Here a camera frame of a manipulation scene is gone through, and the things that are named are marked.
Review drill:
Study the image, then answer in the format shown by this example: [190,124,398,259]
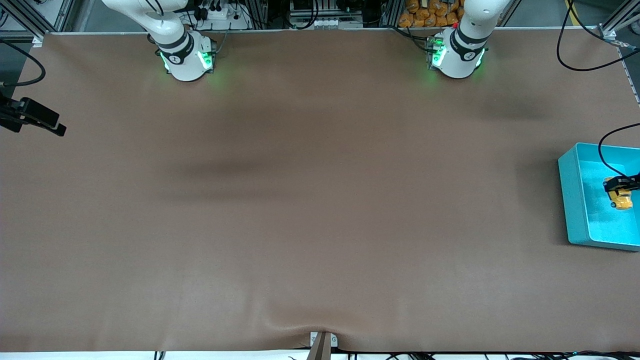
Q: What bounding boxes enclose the yellow beetle toy car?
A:
[607,176,634,211]

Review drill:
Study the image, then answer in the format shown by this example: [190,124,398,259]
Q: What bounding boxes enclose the teal plastic bin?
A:
[558,142,640,252]

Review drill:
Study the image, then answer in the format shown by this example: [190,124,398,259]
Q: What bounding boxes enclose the white power strip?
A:
[192,0,249,31]

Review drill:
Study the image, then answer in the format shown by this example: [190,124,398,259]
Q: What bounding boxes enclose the pile of orange packets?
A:
[398,0,463,29]

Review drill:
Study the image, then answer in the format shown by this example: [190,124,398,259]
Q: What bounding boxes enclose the brown table mat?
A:
[0,27,640,353]

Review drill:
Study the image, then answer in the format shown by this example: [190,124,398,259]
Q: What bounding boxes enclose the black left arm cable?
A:
[556,0,640,72]
[598,122,640,182]

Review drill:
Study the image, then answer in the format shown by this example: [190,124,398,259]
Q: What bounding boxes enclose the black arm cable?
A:
[556,0,640,72]
[0,39,47,89]
[598,122,640,182]

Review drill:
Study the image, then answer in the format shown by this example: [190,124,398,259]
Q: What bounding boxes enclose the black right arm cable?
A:
[0,39,47,89]

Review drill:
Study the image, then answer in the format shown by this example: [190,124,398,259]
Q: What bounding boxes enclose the aluminium frame post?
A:
[0,0,76,47]
[597,0,640,42]

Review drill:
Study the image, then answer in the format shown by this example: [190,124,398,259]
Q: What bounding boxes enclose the metal table clamp bracket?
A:
[309,331,339,360]

